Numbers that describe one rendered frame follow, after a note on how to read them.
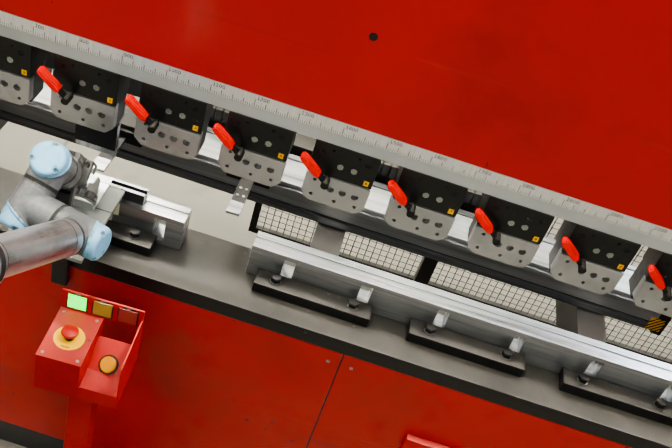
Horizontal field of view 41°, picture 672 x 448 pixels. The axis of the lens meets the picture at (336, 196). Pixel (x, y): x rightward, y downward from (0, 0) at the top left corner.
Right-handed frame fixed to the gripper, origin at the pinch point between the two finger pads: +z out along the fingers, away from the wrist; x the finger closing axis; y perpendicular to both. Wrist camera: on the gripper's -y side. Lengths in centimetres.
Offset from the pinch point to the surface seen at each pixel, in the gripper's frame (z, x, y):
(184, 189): 161, 0, 33
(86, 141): -1.8, 2.5, 12.9
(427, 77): -40, -67, 40
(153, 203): 9.5, -15.3, 4.8
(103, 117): -12.1, -1.9, 17.6
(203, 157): 23.1, -21.6, 22.2
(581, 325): 25, -132, 9
